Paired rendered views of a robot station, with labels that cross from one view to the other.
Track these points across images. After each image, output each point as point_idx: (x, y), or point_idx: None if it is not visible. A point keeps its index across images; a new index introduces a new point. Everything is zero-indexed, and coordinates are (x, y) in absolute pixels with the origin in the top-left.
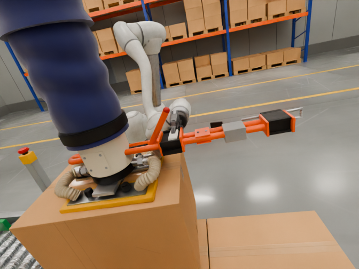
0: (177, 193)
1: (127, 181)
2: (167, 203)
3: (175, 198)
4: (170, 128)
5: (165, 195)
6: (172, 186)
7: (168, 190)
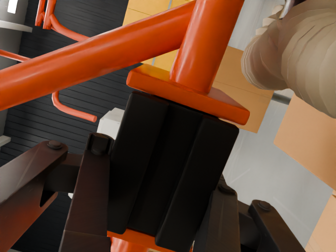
0: (288, 148)
1: None
2: (286, 114)
3: (283, 137)
4: (100, 144)
5: (305, 110)
6: (315, 140)
7: (311, 121)
